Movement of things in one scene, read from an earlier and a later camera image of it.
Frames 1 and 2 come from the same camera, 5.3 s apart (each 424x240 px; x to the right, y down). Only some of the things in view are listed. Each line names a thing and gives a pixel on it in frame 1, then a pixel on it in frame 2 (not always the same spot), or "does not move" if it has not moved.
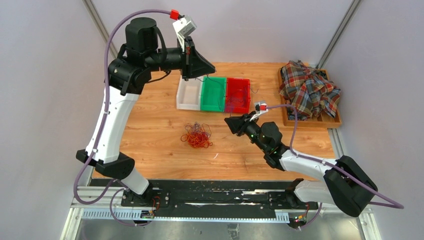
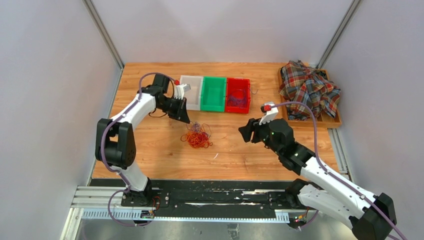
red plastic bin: x=238 y=95 does not move
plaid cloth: x=309 y=90 does not move
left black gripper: x=194 y=64 -> x=181 y=113
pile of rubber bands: x=197 y=135 does not move
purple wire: x=252 y=91 -> x=237 y=98
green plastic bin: x=213 y=94 does not move
